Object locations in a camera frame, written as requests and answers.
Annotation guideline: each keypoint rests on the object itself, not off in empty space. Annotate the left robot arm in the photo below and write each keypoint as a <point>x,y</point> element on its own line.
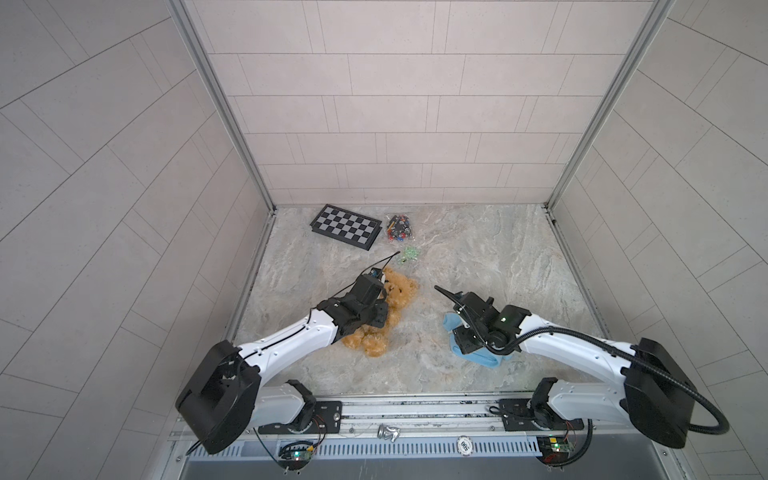
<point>227,394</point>

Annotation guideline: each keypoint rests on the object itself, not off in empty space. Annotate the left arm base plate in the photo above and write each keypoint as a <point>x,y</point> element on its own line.
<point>324,419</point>

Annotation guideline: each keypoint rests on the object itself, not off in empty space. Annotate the light blue bear hoodie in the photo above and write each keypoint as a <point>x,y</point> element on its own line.
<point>464,344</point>

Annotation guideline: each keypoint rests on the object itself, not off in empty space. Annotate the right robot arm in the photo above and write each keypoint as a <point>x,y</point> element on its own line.
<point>638,385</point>

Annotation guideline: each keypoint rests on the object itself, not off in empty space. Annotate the silver metal clip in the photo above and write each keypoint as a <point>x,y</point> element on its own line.
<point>388,433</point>

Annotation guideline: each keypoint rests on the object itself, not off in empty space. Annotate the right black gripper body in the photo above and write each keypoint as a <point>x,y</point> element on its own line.
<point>470,338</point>

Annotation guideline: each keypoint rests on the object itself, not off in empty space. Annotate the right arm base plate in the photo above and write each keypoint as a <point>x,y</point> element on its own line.
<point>519,415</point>

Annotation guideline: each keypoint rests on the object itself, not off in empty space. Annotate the right circuit board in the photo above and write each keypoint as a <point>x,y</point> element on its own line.
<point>554,449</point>

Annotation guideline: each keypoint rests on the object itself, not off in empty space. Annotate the bag of colourful pieces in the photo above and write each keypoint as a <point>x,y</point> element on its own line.
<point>399,228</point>

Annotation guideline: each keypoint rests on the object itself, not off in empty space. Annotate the left circuit board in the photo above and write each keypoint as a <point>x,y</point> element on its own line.
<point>298,451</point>

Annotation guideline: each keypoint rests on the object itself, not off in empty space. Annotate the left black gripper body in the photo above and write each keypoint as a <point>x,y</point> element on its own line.
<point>374,315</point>

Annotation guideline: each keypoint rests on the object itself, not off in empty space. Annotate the black white chessboard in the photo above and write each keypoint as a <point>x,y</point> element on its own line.
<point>348,227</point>

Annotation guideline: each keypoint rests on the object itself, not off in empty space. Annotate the circuit board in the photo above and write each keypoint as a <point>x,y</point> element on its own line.
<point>298,451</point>
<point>554,449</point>

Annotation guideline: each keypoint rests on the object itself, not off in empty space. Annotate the small green pieces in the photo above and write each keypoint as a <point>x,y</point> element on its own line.
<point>409,254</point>

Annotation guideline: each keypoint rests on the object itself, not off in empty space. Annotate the aluminium mounting rail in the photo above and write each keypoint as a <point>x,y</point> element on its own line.
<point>431,414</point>

